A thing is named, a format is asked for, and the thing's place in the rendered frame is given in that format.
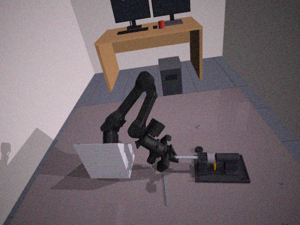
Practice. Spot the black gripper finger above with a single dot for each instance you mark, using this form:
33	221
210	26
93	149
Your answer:
171	150
173	158

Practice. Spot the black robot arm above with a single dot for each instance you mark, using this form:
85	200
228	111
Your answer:
144	82

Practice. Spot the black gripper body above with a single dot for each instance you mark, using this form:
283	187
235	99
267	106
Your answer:
160	149

